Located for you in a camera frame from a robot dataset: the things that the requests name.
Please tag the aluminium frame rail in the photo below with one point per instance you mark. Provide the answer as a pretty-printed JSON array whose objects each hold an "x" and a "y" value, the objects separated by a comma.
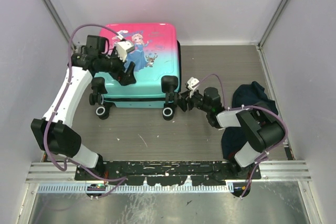
[{"x": 293, "y": 170}]

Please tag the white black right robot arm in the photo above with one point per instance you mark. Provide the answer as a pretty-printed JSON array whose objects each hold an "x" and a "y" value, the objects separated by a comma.
[{"x": 251, "y": 129}]

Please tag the pink teal suitcase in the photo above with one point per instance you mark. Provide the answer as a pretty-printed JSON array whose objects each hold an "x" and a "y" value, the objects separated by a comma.
[{"x": 157, "y": 59}]

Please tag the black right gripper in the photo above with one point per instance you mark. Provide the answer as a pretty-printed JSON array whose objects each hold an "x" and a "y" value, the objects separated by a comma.
[{"x": 182, "y": 102}]

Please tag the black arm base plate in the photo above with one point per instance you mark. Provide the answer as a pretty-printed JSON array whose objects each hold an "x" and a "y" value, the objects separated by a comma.
[{"x": 169, "y": 173}]

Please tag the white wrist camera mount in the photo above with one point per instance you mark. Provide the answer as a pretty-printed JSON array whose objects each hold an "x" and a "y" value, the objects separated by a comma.
[
  {"x": 192, "y": 85},
  {"x": 124, "y": 47}
]

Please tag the white slotted cable duct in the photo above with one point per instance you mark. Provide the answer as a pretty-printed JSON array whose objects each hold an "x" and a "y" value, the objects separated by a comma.
[{"x": 123, "y": 189}]

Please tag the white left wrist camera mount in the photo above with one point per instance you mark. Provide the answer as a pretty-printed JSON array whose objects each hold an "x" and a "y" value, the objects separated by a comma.
[{"x": 124, "y": 47}]

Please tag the aluminium corner post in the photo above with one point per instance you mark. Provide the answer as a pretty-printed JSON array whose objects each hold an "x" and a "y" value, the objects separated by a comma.
[
  {"x": 57, "y": 19},
  {"x": 279, "y": 10}
]

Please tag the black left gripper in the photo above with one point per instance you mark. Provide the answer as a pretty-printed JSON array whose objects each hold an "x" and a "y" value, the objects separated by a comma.
[{"x": 127, "y": 78}]

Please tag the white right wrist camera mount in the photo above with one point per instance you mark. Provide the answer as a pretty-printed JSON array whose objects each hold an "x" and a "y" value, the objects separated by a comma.
[{"x": 192, "y": 85}]

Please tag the aluminium left corner post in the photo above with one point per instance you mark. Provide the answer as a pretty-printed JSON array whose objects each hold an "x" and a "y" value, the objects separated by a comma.
[{"x": 57, "y": 19}]

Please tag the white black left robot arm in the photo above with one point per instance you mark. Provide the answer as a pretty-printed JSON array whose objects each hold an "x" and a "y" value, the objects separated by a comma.
[{"x": 53, "y": 131}]

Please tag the navy garment with red trim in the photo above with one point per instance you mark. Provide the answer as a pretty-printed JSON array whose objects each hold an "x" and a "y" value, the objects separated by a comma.
[{"x": 233, "y": 138}]

